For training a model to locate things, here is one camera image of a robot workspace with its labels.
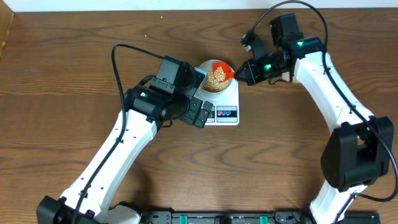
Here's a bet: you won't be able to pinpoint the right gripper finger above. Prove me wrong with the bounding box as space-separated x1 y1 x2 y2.
234 60 252 77
234 73 252 85

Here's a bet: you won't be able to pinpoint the red plastic measuring scoop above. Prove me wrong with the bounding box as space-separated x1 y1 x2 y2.
213 61 234 83

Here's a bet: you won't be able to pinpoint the grey round bowl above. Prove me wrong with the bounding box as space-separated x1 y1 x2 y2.
199 60 232 93

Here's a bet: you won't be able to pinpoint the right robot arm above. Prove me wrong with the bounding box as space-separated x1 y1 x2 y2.
234 14 397 223

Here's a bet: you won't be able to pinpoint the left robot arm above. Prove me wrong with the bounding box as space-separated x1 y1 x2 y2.
36 84 213 223

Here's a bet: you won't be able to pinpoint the white digital kitchen scale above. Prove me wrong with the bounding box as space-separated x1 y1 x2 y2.
195 78 239 126

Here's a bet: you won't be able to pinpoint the soybeans in grey bowl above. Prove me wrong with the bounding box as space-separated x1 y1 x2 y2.
203 70 229 93

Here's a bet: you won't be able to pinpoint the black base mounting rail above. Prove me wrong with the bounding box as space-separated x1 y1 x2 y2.
139 210 381 224

